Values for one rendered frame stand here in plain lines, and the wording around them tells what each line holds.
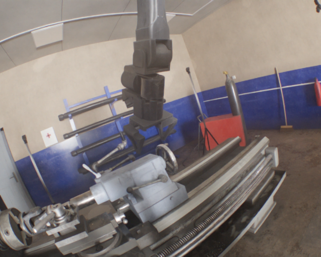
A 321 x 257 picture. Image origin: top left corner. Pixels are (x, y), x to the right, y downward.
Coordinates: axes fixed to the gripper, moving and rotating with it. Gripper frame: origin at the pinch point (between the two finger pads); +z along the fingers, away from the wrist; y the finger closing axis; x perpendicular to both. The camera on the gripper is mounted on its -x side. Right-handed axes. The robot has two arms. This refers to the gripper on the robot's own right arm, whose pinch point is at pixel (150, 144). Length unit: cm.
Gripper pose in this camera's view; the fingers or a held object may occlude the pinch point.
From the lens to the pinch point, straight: 48.7
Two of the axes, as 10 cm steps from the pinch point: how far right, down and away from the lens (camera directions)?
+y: -7.1, 3.4, -6.2
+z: -0.5, 8.5, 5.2
